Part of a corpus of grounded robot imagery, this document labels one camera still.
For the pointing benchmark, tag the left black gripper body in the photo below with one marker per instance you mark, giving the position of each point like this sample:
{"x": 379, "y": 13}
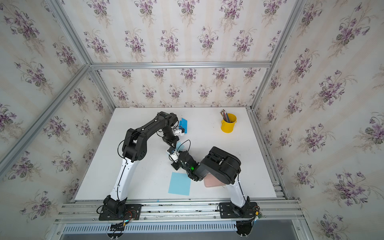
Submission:
{"x": 169, "y": 138}

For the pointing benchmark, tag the pink eraser case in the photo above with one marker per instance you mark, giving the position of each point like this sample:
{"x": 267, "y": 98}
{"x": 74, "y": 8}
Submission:
{"x": 211, "y": 181}

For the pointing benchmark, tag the aluminium front rail frame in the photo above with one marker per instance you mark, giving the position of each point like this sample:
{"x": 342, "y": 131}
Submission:
{"x": 87, "y": 212}

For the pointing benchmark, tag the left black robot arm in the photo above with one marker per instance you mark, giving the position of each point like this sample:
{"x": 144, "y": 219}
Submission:
{"x": 133, "y": 150}

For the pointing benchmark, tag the colored pencils bundle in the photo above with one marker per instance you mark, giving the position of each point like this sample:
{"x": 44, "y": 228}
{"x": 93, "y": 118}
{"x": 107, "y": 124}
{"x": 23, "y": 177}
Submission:
{"x": 225, "y": 116}

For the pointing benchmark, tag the white vented cable duct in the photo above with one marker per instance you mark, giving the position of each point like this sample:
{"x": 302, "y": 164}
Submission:
{"x": 159, "y": 227}

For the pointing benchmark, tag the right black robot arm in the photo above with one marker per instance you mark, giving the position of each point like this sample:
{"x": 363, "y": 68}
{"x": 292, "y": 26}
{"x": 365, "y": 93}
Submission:
{"x": 222, "y": 165}

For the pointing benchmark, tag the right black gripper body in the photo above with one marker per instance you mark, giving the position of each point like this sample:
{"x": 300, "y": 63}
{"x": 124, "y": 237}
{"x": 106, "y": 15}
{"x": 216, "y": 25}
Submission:
{"x": 179, "y": 164}

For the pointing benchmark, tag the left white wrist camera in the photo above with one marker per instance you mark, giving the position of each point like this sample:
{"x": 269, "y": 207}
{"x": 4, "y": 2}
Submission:
{"x": 179, "y": 132}

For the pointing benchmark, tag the yellow pencil cup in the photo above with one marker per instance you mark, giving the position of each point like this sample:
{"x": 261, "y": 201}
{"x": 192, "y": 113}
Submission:
{"x": 228, "y": 127}

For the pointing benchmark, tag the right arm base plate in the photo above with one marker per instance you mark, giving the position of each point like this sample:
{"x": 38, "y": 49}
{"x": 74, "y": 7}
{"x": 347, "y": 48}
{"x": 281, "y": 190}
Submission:
{"x": 228, "y": 210}

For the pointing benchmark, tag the light blue front paper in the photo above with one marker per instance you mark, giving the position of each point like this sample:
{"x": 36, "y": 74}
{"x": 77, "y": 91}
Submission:
{"x": 179, "y": 184}

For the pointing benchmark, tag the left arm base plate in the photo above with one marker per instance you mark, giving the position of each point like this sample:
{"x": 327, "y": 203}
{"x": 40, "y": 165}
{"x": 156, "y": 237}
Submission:
{"x": 121, "y": 213}

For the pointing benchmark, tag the bright blue square paper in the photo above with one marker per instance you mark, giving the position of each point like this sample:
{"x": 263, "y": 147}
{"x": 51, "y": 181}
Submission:
{"x": 183, "y": 125}

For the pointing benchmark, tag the light blue paper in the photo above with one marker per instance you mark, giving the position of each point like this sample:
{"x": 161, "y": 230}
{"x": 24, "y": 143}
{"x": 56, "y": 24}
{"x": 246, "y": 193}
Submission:
{"x": 179, "y": 184}
{"x": 180, "y": 146}

